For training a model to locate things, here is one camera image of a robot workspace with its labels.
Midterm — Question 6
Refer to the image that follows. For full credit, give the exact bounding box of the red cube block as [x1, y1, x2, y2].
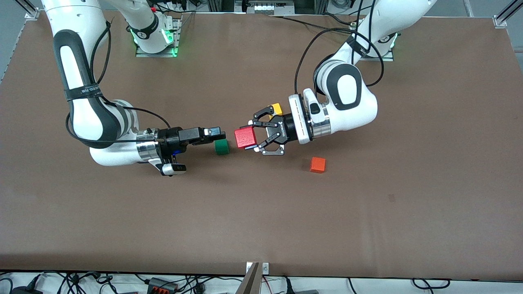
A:
[234, 126, 258, 149]

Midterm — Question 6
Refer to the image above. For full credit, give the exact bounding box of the metal box with white connectors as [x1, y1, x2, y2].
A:
[235, 0, 295, 16]

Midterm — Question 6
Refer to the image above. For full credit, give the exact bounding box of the black connector with orange levers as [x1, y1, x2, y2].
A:
[147, 277, 179, 294]

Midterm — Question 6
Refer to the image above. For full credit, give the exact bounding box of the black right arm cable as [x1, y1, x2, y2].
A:
[65, 20, 172, 144]

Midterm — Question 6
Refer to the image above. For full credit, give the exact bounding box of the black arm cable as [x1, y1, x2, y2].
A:
[65, 20, 172, 144]
[295, 0, 384, 95]

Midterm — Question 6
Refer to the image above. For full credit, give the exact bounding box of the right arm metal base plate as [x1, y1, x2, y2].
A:
[135, 16, 182, 58]

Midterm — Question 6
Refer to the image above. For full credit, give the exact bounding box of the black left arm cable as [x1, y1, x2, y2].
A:
[295, 0, 384, 95]

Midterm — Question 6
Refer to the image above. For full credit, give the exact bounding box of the black cable lying on table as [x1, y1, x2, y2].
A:
[268, 14, 356, 33]

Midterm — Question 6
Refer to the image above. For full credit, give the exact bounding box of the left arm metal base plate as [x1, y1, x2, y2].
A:
[360, 33, 395, 62]

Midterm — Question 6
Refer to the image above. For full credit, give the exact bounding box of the grey camera stand strut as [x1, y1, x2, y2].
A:
[235, 262, 261, 294]

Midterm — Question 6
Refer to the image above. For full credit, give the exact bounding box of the aluminium frame profile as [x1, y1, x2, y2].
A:
[492, 0, 523, 29]
[14, 0, 41, 20]

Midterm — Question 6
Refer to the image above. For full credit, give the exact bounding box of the black looped cable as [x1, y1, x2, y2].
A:
[412, 278, 451, 289]

